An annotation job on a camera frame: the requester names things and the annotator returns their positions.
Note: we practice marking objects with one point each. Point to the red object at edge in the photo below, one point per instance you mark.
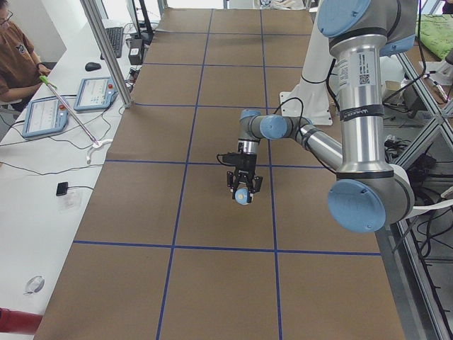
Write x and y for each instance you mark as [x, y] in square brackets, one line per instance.
[18, 322]

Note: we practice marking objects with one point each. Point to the black power adapter box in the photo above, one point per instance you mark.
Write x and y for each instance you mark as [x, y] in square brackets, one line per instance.
[136, 51]

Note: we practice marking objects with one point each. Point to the cardboard box on shelf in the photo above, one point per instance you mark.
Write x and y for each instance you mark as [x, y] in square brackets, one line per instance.
[390, 92]

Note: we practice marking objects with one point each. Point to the aluminium frame post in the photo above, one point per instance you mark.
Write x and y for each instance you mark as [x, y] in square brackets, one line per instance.
[95, 21]

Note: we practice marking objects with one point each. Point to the long reacher grabber stick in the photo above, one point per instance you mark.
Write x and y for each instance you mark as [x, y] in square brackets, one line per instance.
[96, 144]

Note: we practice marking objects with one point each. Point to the clear tape roll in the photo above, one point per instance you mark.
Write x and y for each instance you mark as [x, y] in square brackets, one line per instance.
[34, 285]

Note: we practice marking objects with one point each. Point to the blue call bell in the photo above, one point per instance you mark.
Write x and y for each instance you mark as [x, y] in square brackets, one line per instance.
[242, 196]

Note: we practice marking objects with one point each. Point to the white camera mast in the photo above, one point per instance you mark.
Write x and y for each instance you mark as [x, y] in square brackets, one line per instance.
[310, 96]

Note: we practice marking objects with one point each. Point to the blue teach pendant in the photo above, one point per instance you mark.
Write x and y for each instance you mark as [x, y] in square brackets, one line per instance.
[95, 94]
[44, 117]

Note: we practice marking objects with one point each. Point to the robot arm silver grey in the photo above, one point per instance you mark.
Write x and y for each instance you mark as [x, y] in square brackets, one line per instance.
[369, 193]

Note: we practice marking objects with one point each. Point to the far blue teach pendant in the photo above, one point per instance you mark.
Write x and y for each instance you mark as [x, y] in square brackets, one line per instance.
[95, 94]

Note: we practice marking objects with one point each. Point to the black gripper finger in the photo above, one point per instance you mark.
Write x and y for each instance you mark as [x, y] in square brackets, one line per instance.
[231, 182]
[256, 183]

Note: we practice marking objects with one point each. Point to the black keyboard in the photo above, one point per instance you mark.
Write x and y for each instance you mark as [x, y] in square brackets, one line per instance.
[115, 36]

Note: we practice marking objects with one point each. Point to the person in brown shirt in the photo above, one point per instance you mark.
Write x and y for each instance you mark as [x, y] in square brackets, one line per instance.
[21, 67]

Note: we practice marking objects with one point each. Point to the near blue teach pendant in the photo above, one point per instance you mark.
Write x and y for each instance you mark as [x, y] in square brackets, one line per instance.
[44, 117]

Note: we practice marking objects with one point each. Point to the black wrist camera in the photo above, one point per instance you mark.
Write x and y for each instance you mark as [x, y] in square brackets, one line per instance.
[229, 159]

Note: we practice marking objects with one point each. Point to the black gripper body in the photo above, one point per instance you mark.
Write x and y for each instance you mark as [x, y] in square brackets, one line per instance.
[248, 163]

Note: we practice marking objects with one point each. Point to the black computer mouse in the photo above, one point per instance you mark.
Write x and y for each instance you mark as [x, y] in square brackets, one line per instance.
[92, 66]

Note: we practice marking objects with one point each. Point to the small black square device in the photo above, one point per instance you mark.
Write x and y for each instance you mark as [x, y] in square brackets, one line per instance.
[62, 188]

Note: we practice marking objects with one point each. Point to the monitor stand black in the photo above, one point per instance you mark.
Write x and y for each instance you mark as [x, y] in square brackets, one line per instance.
[147, 34]

